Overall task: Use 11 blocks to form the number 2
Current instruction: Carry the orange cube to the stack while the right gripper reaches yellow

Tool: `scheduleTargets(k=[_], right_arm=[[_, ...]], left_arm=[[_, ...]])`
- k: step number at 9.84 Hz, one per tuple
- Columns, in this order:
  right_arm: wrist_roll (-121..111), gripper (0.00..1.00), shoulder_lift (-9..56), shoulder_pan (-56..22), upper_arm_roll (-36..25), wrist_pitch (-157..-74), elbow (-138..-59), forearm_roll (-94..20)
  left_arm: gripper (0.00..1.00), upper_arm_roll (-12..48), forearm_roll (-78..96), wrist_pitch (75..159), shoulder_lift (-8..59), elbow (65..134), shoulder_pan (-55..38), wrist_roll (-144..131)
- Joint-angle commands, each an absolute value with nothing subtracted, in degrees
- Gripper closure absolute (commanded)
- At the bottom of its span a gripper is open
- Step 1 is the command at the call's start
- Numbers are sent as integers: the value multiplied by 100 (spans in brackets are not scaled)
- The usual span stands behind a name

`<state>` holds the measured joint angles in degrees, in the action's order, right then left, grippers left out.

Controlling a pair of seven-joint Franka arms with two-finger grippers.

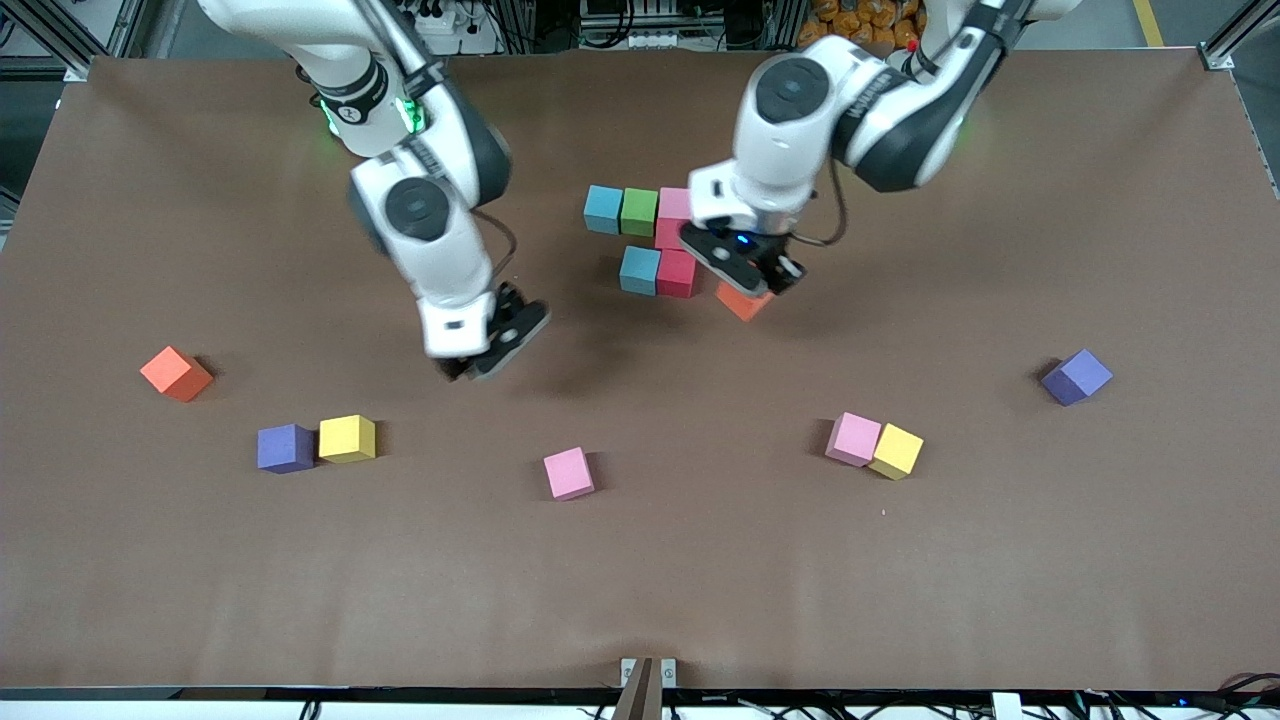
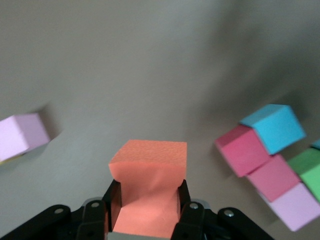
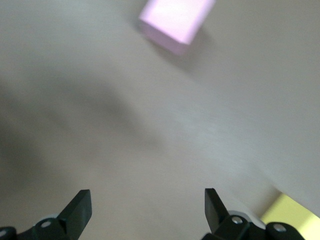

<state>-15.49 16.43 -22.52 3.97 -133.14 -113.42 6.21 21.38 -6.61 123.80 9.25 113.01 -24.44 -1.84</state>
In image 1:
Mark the orange foam cube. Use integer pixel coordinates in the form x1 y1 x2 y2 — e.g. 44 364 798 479
715 282 775 322
139 346 214 404

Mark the green foam cube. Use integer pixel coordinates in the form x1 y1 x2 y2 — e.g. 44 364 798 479
620 188 659 238

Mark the yellow foam cube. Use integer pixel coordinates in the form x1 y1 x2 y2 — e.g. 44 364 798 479
318 415 377 464
868 423 924 481

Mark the light blue foam cube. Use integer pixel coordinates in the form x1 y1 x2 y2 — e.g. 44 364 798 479
584 185 623 236
619 246 662 296

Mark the background equipment rack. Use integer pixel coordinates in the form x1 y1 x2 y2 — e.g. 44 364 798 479
500 0 801 54

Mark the purple foam cube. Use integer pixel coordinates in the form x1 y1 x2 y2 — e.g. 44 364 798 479
1040 348 1113 407
256 424 317 475

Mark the bag of orange items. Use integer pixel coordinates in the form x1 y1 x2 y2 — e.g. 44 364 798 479
798 0 926 53

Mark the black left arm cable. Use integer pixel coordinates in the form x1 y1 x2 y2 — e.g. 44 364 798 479
795 165 850 248

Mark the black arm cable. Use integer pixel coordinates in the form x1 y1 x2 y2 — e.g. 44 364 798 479
470 208 519 286
795 165 850 248

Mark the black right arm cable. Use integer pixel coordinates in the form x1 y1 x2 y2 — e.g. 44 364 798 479
470 208 519 286

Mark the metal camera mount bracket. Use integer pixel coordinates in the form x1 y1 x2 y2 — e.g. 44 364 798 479
618 656 678 720

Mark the aluminium frame profile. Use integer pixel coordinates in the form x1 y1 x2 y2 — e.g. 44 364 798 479
0 0 151 83
1200 0 1280 71

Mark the black cable bundle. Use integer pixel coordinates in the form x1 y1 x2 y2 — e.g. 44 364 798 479
1040 672 1280 720

